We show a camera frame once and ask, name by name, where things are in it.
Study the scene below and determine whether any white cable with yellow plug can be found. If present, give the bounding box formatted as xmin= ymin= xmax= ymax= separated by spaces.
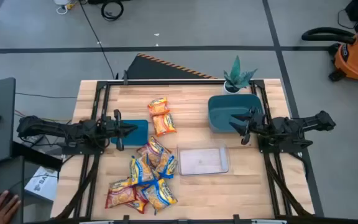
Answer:
xmin=53 ymin=0 xmax=77 ymax=16

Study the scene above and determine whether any potted green succulent plant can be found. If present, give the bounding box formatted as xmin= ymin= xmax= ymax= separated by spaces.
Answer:
xmin=222 ymin=55 xmax=258 ymax=95

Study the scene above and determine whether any blue Maruchan noodle pack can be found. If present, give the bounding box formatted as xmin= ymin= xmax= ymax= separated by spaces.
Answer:
xmin=141 ymin=179 xmax=178 ymax=215
xmin=154 ymin=152 xmax=178 ymax=180
xmin=129 ymin=154 xmax=155 ymax=186

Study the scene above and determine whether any black hanging cable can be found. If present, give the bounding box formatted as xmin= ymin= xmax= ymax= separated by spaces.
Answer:
xmin=78 ymin=0 xmax=119 ymax=80

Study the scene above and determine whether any clear plastic bin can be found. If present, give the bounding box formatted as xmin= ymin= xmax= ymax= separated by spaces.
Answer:
xmin=176 ymin=140 xmax=231 ymax=177

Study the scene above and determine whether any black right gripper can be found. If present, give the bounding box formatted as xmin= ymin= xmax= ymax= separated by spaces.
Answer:
xmin=228 ymin=107 xmax=275 ymax=146

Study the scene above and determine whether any white printed box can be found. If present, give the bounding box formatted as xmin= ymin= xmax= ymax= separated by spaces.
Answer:
xmin=24 ymin=166 xmax=58 ymax=202

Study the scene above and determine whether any black vacuum hose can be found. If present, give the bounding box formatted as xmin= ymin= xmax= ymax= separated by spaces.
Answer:
xmin=301 ymin=27 xmax=357 ymax=44

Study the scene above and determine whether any large teal plastic bin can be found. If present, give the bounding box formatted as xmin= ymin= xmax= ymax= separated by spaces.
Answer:
xmin=207 ymin=93 xmax=264 ymax=134

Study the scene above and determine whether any red Maruchan noodle pack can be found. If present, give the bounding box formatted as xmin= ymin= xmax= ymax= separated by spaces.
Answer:
xmin=104 ymin=177 xmax=136 ymax=209
xmin=137 ymin=136 xmax=172 ymax=166
xmin=125 ymin=186 xmax=150 ymax=215

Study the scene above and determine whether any black mat with striped edge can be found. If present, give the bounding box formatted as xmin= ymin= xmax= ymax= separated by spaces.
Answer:
xmin=126 ymin=52 xmax=219 ymax=80

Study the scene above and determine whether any small blue plastic bin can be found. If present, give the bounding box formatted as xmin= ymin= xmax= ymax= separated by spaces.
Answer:
xmin=110 ymin=119 xmax=149 ymax=147

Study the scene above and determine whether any orange shop vacuum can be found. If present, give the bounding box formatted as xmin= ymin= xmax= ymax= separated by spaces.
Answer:
xmin=328 ymin=23 xmax=358 ymax=91

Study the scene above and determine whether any coiled black cable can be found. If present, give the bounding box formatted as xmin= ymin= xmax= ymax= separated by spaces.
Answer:
xmin=100 ymin=0 xmax=124 ymax=22

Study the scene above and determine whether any black metal table frame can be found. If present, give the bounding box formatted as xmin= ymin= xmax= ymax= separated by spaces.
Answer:
xmin=54 ymin=79 xmax=315 ymax=224

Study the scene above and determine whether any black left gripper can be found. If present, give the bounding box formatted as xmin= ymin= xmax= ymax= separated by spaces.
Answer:
xmin=98 ymin=108 xmax=139 ymax=152

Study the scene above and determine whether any orange Maruchan noodle pack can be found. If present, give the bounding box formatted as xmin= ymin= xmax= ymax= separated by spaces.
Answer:
xmin=152 ymin=113 xmax=178 ymax=137
xmin=147 ymin=96 xmax=170 ymax=118

